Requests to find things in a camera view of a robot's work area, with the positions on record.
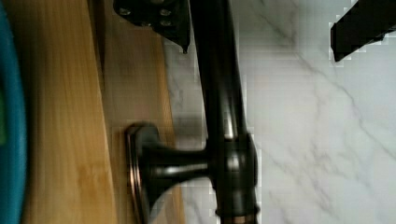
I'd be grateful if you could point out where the wooden drawer box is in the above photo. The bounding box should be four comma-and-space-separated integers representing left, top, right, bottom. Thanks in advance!
3, 0, 117, 224

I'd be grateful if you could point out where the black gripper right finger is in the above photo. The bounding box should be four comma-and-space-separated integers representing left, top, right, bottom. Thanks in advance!
331, 0, 396, 62

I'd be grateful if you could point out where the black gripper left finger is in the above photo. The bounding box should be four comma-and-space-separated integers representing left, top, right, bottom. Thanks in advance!
113, 0, 191, 53

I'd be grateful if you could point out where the wooden drawer with black handle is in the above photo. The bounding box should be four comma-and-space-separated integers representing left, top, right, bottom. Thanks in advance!
88, 0, 259, 224

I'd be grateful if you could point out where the blue plate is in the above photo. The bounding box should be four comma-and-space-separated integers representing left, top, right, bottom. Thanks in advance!
1, 4, 27, 224

